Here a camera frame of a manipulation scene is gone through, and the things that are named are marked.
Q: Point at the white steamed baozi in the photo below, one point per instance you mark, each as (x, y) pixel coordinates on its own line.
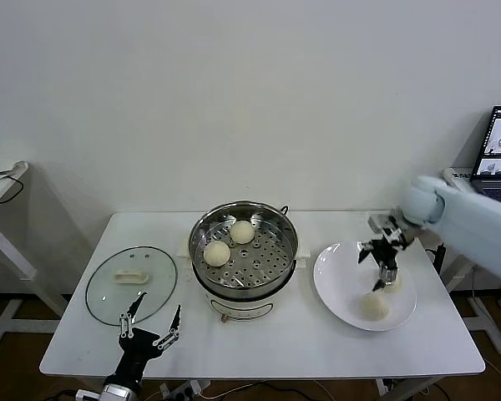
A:
(241, 232)
(396, 285)
(216, 254)
(374, 307)

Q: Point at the white power strip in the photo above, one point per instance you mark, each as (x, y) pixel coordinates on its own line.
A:
(183, 390)

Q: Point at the white cloth bag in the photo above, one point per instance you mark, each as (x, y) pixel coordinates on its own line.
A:
(0, 166)

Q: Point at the round glass pot lid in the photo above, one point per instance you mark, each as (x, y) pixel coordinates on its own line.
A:
(108, 292)

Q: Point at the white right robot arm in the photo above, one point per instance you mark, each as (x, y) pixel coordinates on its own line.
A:
(476, 225)

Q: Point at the white round plate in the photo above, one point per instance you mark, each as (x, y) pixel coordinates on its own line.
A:
(338, 284)

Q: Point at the stainless steel steamer basket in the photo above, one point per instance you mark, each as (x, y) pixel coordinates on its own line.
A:
(275, 246)

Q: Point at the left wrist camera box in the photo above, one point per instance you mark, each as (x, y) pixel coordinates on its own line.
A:
(117, 392)

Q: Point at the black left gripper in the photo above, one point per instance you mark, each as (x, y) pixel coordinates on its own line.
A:
(135, 351)

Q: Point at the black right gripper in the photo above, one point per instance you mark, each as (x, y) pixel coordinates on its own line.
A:
(386, 250)

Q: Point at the grey open laptop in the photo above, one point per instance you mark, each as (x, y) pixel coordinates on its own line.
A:
(499, 146)

